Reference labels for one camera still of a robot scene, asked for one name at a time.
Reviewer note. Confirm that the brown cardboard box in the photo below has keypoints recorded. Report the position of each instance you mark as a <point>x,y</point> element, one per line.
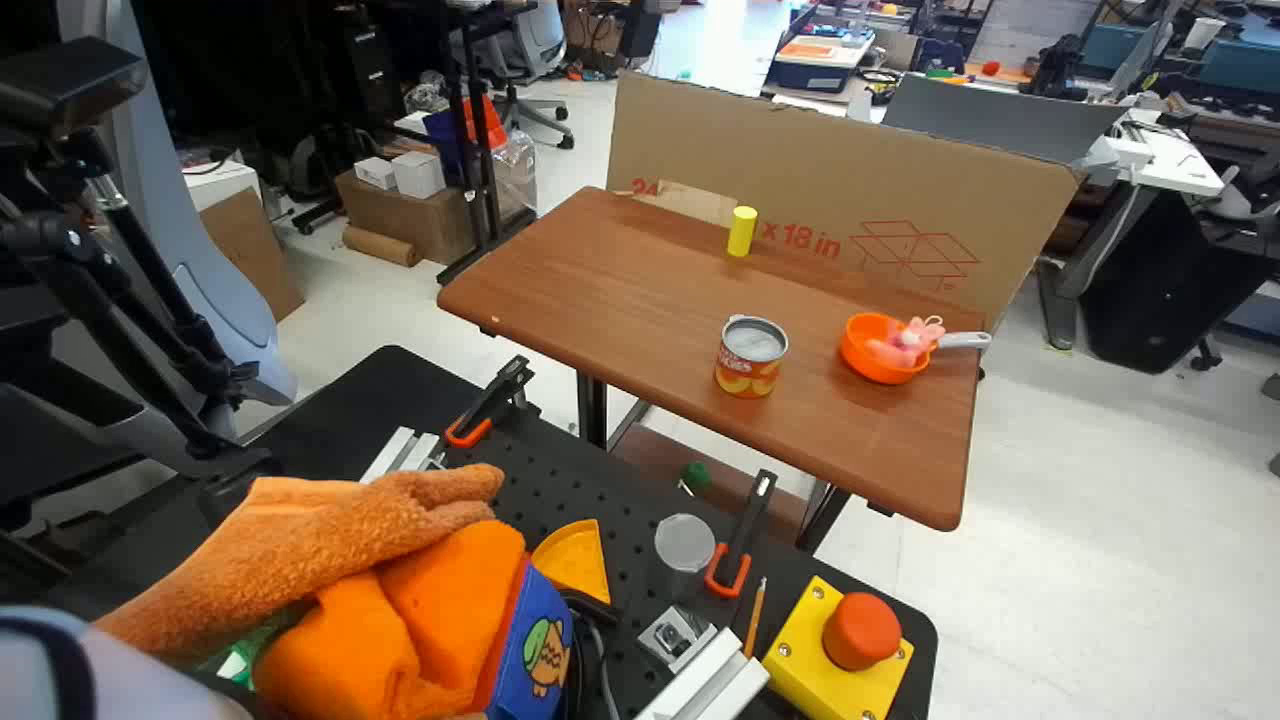
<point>410,220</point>

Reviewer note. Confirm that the office chair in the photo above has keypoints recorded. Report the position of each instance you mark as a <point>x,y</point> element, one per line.
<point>540,40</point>

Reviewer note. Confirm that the orange pencil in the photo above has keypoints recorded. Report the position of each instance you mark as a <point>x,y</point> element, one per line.
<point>755,615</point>

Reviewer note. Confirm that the yellow cylinder block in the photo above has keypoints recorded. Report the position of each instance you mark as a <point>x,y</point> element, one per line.
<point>742,232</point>

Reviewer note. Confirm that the orange fuzzy mitt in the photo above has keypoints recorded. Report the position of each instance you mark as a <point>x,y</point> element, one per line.
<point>300,540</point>

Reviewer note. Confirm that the orange and blue plush toy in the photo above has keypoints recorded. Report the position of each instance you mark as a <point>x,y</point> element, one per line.
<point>430,620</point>

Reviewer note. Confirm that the black stand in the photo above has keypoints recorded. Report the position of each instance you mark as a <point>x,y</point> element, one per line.
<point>480,150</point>

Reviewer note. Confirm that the pink plush toy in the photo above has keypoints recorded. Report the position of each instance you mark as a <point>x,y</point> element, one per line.
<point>905,340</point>

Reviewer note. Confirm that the orange toy pan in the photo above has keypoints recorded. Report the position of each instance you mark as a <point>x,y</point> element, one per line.
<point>862,355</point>

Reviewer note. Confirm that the white desk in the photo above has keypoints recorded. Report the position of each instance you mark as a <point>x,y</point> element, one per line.
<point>1160,160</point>

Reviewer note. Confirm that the large cardboard sheet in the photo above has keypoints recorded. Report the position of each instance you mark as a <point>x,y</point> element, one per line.
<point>850,170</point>

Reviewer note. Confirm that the yellow wedge block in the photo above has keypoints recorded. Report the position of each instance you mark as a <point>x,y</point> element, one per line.
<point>575,560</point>

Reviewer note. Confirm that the green knob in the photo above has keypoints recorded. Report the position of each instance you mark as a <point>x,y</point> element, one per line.
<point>697,476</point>

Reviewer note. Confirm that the camera on tripod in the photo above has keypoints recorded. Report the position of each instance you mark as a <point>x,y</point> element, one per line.
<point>60,90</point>

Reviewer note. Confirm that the yellow box with red button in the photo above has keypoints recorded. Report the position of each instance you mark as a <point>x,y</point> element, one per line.
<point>810,670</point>

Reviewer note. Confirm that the black cabinet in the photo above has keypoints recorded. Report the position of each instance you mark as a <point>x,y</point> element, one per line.
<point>1160,290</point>

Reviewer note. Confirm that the roll of brown paper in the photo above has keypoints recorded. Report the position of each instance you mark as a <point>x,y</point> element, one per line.
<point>380,246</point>

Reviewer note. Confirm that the white cabinet with cardboard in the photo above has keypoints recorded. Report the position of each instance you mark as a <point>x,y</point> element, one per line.
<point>240,230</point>

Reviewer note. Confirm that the grey cylinder cup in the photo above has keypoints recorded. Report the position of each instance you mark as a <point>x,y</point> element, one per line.
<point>684,545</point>

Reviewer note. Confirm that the row of small white boxes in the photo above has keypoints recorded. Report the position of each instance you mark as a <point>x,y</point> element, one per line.
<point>415,175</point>

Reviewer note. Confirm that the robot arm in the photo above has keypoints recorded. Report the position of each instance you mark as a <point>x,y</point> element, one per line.
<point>60,670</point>

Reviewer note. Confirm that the small grey metal bracket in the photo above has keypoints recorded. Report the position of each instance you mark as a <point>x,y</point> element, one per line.
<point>678,638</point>

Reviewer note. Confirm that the aluminium profile bar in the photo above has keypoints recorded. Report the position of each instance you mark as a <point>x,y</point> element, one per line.
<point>705,690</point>
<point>400,455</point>

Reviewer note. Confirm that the orange food can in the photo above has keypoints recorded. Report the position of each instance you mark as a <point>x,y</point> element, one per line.
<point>748,370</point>

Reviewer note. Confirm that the blue box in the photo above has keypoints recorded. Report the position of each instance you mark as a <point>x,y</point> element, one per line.
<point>815,65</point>

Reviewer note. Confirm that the pale grey machine housing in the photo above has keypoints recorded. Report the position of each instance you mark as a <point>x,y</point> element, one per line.
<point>210,290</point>

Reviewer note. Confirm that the grey board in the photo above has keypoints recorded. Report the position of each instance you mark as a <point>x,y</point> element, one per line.
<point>1000,120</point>

